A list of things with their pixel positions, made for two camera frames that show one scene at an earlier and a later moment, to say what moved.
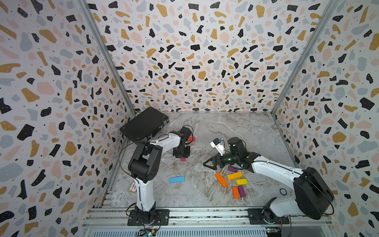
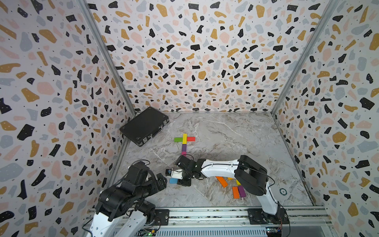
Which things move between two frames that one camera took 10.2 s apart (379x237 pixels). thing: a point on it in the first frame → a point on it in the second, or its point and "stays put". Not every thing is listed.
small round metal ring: [283, 191] stays put
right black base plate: [256, 217] stays put
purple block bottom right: [242, 191] stays put
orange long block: [221, 179] stays put
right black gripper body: [226, 159] → [186, 177]
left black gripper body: [184, 152] → [163, 183]
